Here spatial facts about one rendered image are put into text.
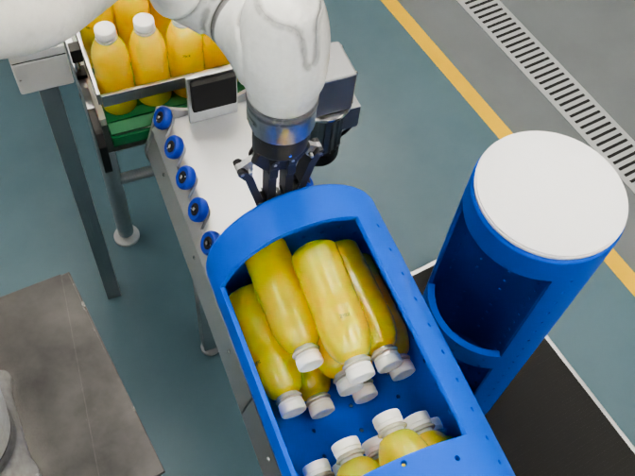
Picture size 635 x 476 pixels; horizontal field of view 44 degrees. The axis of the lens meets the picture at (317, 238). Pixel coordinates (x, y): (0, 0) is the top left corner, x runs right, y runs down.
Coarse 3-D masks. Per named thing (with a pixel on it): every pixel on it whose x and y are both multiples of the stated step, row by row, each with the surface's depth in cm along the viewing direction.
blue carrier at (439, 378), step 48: (288, 192) 112; (336, 192) 114; (240, 240) 112; (288, 240) 122; (336, 240) 128; (384, 240) 114; (240, 336) 111; (432, 336) 106; (384, 384) 125; (432, 384) 119; (288, 432) 117; (336, 432) 122; (480, 432) 99
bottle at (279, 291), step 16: (256, 256) 117; (272, 256) 116; (288, 256) 118; (256, 272) 116; (272, 272) 115; (288, 272) 115; (256, 288) 116; (272, 288) 114; (288, 288) 114; (272, 304) 113; (288, 304) 112; (304, 304) 113; (272, 320) 113; (288, 320) 111; (304, 320) 112; (288, 336) 111; (304, 336) 111; (288, 352) 113
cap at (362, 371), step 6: (354, 366) 106; (360, 366) 106; (366, 366) 106; (372, 366) 107; (348, 372) 107; (354, 372) 106; (360, 372) 106; (366, 372) 106; (372, 372) 106; (348, 378) 107; (354, 378) 106; (360, 378) 107; (366, 378) 108
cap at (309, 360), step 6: (312, 348) 111; (300, 354) 111; (306, 354) 110; (312, 354) 110; (318, 354) 111; (300, 360) 110; (306, 360) 110; (312, 360) 110; (318, 360) 111; (300, 366) 110; (306, 366) 111; (312, 366) 112; (318, 366) 113
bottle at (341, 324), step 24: (312, 264) 111; (336, 264) 112; (312, 288) 110; (336, 288) 109; (312, 312) 110; (336, 312) 108; (360, 312) 109; (336, 336) 107; (360, 336) 107; (336, 360) 108; (360, 360) 107
